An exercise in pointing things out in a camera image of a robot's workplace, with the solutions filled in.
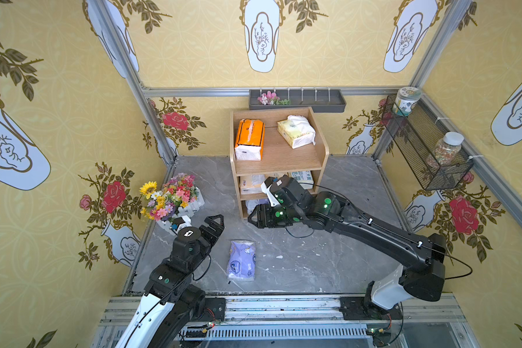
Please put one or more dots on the white orange tissue pack middle-left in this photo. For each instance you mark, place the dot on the white orange tissue pack middle-left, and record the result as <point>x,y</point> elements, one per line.
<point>251,184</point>

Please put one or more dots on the metal base rail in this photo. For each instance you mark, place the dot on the metal base rail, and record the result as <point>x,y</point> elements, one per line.
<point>273,317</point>

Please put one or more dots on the black wire wall basket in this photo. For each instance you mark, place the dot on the black wire wall basket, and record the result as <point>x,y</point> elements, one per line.
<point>416,136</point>

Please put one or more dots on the white purple tissue pack bottom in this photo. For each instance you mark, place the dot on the white purple tissue pack bottom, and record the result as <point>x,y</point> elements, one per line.
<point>251,204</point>

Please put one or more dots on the clear jar with filling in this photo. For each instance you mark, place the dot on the clear jar with filling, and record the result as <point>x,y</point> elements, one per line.
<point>445,150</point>

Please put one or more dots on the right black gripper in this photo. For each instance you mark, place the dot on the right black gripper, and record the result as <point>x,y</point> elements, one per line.
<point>266,215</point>

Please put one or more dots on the cream tissue pack middle-centre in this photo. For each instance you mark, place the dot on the cream tissue pack middle-centre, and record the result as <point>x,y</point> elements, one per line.
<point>275,175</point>

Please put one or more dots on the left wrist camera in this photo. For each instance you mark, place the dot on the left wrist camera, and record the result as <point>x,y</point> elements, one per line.
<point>180,223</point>

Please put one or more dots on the small pink flowers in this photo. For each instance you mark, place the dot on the small pink flowers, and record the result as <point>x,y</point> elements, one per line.
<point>272,99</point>

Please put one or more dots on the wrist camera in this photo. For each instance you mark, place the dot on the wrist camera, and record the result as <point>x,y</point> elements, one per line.
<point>266,189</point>
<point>180,223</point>

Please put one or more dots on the white lidded jar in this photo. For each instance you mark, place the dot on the white lidded jar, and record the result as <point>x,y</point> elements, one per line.
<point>406,99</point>

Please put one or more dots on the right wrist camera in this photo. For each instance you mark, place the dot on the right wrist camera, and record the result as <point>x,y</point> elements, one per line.
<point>266,189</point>

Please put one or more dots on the wooden three-tier shelf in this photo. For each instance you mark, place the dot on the wooden three-tier shelf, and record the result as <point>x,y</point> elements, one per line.
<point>278,156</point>

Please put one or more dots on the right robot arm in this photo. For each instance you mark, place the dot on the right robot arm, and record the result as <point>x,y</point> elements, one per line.
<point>421,273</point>

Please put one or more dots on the colourful flower bouquet planter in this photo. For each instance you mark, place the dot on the colourful flower bouquet planter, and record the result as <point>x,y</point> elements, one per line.
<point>176,198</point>

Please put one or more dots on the green white tissue pack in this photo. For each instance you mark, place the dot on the green white tissue pack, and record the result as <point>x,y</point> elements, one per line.
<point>304,178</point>

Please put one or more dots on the yellow tissue pack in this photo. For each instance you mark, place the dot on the yellow tissue pack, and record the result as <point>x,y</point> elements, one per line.
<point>297,131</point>

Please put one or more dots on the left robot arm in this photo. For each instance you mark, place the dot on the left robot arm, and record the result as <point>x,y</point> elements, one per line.
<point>170,300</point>

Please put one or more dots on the grey wall hook rack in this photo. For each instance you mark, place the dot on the grey wall hook rack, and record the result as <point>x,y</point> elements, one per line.
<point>321,100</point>

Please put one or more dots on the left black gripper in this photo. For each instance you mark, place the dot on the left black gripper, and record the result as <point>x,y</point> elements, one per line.
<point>204,230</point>

